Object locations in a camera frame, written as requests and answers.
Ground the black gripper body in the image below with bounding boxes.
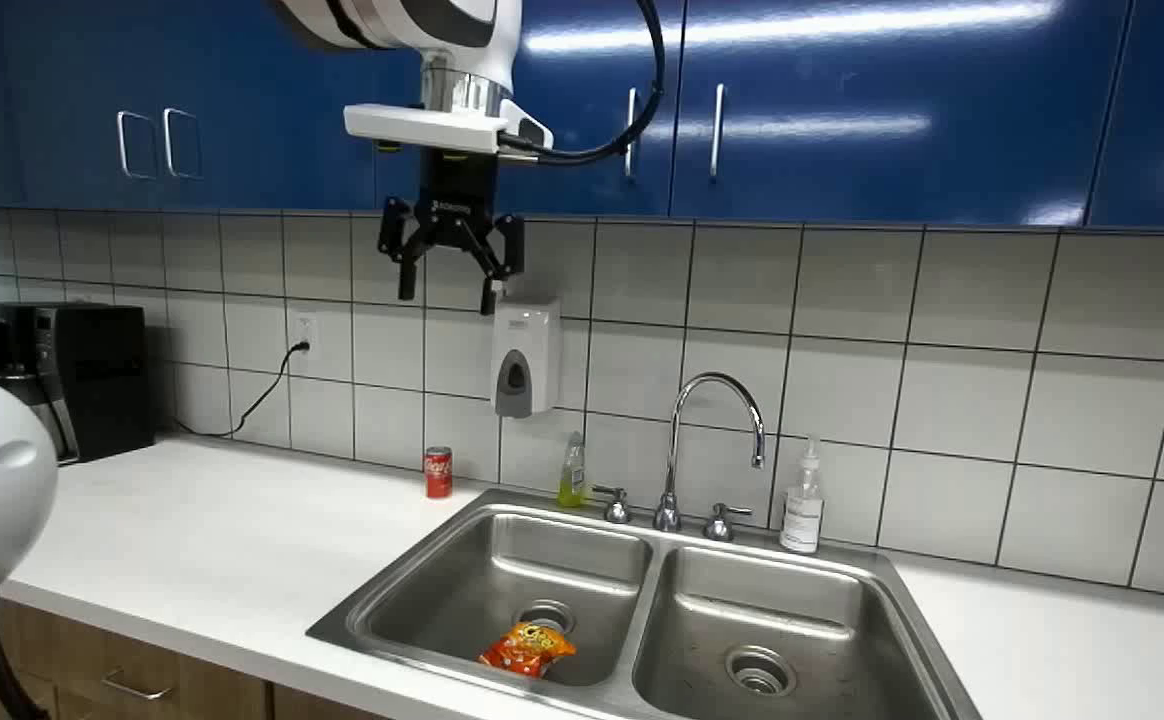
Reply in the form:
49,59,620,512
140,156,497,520
414,149,497,253

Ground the orange snack packet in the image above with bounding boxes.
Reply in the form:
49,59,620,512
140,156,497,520
476,618,578,682

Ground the stainless steel double sink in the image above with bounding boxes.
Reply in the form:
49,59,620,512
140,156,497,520
303,482,988,720

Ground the red soda can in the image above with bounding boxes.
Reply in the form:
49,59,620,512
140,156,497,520
420,444,460,504

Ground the green dish soap bottle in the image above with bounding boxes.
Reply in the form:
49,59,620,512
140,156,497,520
552,432,590,514

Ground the chrome gooseneck faucet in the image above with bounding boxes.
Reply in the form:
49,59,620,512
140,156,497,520
651,367,773,537

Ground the black coffee maker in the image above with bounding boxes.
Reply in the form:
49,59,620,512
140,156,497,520
0,300,159,468

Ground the clear pump soap bottle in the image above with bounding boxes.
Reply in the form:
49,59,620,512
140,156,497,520
774,444,828,558

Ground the wooden drawer front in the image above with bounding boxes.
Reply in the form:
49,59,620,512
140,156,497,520
0,594,278,720

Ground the white wall soap dispenser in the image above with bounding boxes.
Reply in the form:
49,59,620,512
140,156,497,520
487,300,562,418

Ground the black power cord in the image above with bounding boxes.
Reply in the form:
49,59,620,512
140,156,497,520
223,340,316,439

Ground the silver cabinet handle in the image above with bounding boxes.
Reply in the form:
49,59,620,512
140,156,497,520
708,80,732,187
620,82,645,183
159,104,194,183
113,106,156,183

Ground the chrome faucet handle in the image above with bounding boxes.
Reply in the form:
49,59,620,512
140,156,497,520
590,482,635,527
700,501,756,543

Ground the silver drawer handle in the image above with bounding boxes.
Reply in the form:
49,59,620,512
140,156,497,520
100,675,178,706

